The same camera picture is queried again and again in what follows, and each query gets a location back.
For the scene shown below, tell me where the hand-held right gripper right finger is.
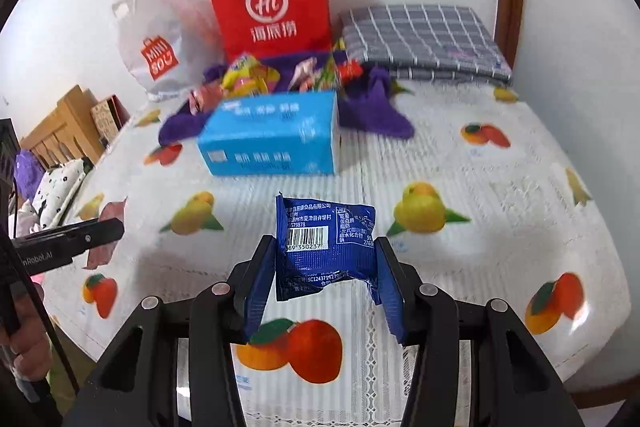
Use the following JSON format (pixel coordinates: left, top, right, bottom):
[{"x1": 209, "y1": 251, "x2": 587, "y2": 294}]
[{"x1": 375, "y1": 236, "x2": 586, "y2": 427}]

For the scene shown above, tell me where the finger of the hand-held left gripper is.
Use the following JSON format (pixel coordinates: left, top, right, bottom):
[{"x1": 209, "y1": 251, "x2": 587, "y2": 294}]
[{"x1": 14, "y1": 218, "x2": 125, "y2": 255}]

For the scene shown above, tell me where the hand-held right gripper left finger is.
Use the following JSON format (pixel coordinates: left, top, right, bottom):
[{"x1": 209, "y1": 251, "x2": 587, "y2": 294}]
[{"x1": 62, "y1": 234, "x2": 278, "y2": 427}]

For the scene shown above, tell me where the small blue snack packet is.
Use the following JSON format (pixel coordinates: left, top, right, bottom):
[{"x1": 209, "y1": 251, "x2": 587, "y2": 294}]
[{"x1": 275, "y1": 193, "x2": 377, "y2": 304}]

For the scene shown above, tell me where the large yellow pink snack packet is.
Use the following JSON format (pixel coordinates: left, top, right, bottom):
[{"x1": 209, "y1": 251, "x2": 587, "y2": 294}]
[{"x1": 222, "y1": 53, "x2": 281, "y2": 99}]

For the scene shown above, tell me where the green triangular snack packet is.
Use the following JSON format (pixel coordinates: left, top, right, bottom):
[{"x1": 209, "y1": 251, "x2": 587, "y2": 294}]
[{"x1": 320, "y1": 57, "x2": 346, "y2": 90}]

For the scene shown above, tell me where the small red snack packet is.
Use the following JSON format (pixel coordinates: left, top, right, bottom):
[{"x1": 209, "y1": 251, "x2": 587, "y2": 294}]
[{"x1": 337, "y1": 59, "x2": 364, "y2": 80}]

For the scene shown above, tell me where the person's left hand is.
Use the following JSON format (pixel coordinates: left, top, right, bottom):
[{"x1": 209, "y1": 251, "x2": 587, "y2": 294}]
[{"x1": 0, "y1": 277, "x2": 53, "y2": 383}]

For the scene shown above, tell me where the pink star print cloth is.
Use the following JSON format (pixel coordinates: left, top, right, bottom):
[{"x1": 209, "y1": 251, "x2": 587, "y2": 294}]
[{"x1": 15, "y1": 202, "x2": 42, "y2": 234}]

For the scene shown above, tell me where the black spotted white pillow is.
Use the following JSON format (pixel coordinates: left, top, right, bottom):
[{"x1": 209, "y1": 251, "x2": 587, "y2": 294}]
[{"x1": 30, "y1": 158, "x2": 87, "y2": 229}]

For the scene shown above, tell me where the purple cloth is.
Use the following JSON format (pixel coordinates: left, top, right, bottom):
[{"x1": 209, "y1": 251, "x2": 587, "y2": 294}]
[{"x1": 14, "y1": 149, "x2": 47, "y2": 204}]

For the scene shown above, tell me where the wooden headboard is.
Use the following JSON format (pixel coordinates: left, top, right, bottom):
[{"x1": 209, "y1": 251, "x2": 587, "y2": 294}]
[{"x1": 20, "y1": 85, "x2": 109, "y2": 168}]

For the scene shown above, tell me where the patterned hardcover book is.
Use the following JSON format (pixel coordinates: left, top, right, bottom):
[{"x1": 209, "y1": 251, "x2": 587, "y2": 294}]
[{"x1": 90, "y1": 95, "x2": 132, "y2": 144}]

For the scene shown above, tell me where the fruit print tablecloth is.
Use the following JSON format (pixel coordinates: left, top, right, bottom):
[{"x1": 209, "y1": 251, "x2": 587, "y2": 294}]
[{"x1": 42, "y1": 77, "x2": 634, "y2": 427}]

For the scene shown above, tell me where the blue tissue pack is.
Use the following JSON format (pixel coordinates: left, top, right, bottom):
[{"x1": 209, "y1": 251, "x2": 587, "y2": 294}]
[{"x1": 196, "y1": 89, "x2": 342, "y2": 178}]

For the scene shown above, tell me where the purple towel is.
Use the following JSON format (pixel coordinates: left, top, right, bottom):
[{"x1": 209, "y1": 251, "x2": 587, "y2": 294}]
[{"x1": 159, "y1": 51, "x2": 416, "y2": 146}]

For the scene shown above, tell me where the white plastic shopping bag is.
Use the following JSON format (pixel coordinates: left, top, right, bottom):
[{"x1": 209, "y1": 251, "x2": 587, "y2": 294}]
[{"x1": 111, "y1": 0, "x2": 227, "y2": 100}]

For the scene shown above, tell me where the grey plaid folded cloth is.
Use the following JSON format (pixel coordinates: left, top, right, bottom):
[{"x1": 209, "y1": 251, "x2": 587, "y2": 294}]
[{"x1": 340, "y1": 5, "x2": 514, "y2": 86}]

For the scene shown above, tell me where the black cable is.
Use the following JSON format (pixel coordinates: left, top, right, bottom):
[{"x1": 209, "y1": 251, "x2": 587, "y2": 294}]
[{"x1": 7, "y1": 187, "x2": 81, "y2": 395}]

